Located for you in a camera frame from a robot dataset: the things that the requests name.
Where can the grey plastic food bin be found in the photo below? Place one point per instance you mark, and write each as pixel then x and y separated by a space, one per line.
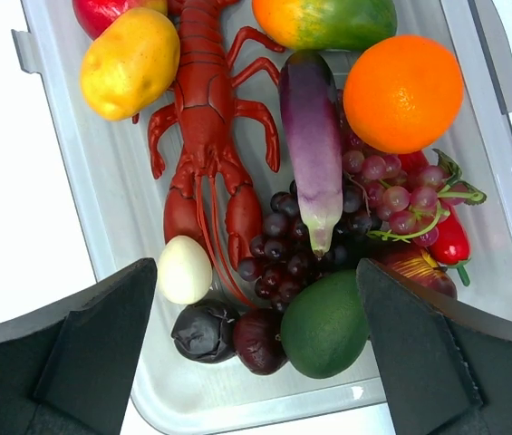
pixel 120 207

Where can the red toy lobster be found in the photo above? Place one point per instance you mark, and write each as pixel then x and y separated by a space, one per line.
pixel 205 106

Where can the red toy chili pepper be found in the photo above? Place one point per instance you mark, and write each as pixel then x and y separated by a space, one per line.
pixel 452 248

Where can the yellow toy potato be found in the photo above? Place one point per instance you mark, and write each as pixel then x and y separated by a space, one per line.
pixel 131 64

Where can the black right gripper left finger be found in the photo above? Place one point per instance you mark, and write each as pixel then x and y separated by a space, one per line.
pixel 90 370

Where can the green toy avocado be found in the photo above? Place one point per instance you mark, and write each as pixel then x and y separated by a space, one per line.
pixel 324 330

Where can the red yellow toy apple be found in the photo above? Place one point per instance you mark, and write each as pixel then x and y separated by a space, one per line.
pixel 418 265

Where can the purple toy eggplant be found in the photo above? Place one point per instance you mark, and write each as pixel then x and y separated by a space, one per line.
pixel 311 124

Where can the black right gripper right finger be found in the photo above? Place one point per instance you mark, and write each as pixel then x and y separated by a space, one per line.
pixel 427 383

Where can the black toy fig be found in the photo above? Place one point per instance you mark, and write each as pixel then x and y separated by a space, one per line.
pixel 203 331

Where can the toy orange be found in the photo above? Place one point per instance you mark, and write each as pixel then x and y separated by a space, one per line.
pixel 403 93

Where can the dark red toy fig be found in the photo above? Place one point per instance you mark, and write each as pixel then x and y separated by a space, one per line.
pixel 257 341

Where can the orange green toy mango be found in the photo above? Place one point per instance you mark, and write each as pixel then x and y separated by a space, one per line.
pixel 351 25

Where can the pink toy grapes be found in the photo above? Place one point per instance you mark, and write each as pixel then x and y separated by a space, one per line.
pixel 407 195

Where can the white toy egg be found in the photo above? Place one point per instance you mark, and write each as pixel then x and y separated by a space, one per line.
pixel 185 272

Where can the dark purple toy grapes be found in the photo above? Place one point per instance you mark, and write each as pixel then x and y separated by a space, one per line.
pixel 282 263

